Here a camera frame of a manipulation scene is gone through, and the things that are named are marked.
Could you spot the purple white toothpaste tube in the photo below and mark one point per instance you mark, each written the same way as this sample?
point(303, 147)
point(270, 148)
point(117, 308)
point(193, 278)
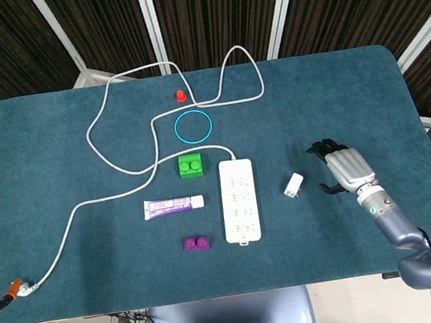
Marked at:
point(169, 207)

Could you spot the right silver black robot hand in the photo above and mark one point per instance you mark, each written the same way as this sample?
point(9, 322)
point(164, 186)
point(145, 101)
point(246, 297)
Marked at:
point(350, 167)

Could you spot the purple toy brick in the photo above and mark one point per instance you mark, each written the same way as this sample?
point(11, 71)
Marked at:
point(197, 244)

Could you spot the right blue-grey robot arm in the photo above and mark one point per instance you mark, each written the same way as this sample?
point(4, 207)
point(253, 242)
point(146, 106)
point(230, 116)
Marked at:
point(390, 220)

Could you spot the teal table mat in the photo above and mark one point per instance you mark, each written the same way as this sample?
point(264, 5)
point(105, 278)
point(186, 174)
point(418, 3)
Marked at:
point(133, 263)

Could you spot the small red cap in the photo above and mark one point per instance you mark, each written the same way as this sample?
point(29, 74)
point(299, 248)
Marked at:
point(180, 97)

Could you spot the white power strip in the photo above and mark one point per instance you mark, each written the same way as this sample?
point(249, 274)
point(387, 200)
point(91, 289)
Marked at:
point(241, 214)

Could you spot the green toy brick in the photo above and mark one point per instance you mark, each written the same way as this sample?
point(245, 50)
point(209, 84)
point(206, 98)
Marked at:
point(191, 169)

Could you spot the white power adapter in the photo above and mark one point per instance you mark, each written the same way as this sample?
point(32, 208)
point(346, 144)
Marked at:
point(294, 184)

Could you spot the black desk control panel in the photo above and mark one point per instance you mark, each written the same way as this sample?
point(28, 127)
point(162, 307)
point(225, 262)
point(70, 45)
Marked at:
point(390, 275)

